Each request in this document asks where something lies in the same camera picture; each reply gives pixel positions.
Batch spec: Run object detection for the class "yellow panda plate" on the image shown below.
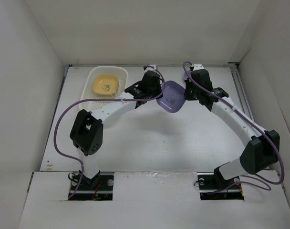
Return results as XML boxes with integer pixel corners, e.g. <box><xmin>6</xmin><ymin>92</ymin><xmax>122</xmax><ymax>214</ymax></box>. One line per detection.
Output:
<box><xmin>93</xmin><ymin>75</ymin><xmax>119</xmax><ymax>97</ymax></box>

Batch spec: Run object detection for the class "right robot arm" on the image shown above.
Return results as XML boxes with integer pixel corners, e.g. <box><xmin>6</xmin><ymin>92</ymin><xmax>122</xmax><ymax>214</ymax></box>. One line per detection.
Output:
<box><xmin>185</xmin><ymin>69</ymin><xmax>280</xmax><ymax>188</ymax></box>

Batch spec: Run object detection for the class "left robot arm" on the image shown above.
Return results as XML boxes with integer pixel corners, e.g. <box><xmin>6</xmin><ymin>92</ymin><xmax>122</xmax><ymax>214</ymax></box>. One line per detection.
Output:
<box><xmin>70</xmin><ymin>70</ymin><xmax>165</xmax><ymax>189</ymax></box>

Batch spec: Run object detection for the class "white perforated plastic bin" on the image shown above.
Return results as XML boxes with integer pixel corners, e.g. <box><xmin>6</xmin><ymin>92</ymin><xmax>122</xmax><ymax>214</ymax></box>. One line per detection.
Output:
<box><xmin>78</xmin><ymin>66</ymin><xmax>128</xmax><ymax>111</ymax></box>

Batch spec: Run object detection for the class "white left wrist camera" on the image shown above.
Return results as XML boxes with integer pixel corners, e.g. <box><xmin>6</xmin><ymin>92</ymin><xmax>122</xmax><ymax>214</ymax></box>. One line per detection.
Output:
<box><xmin>143</xmin><ymin>64</ymin><xmax>157</xmax><ymax>72</ymax></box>

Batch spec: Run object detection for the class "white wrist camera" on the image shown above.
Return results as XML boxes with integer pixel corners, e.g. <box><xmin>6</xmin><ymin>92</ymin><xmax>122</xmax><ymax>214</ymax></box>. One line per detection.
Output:
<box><xmin>143</xmin><ymin>64</ymin><xmax>157</xmax><ymax>72</ymax></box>
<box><xmin>193</xmin><ymin>63</ymin><xmax>204</xmax><ymax>71</ymax></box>

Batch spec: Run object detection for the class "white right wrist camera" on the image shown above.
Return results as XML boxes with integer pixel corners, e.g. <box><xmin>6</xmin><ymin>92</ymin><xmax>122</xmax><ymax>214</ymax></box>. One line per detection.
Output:
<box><xmin>193</xmin><ymin>63</ymin><xmax>204</xmax><ymax>71</ymax></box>

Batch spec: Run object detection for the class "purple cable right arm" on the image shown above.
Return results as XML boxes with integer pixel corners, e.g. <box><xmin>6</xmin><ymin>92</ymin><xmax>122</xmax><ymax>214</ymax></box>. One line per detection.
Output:
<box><xmin>182</xmin><ymin>61</ymin><xmax>285</xmax><ymax>194</ymax></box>

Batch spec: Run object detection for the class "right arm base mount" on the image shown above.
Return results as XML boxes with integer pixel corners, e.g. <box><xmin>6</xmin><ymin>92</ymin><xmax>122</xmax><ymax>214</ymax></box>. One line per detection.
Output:
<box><xmin>194</xmin><ymin>169</ymin><xmax>244</xmax><ymax>200</ymax></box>

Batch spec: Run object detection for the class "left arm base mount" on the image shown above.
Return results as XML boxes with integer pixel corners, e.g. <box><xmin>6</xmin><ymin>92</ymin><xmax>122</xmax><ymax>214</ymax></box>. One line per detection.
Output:
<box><xmin>68</xmin><ymin>170</ymin><xmax>114</xmax><ymax>201</ymax></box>

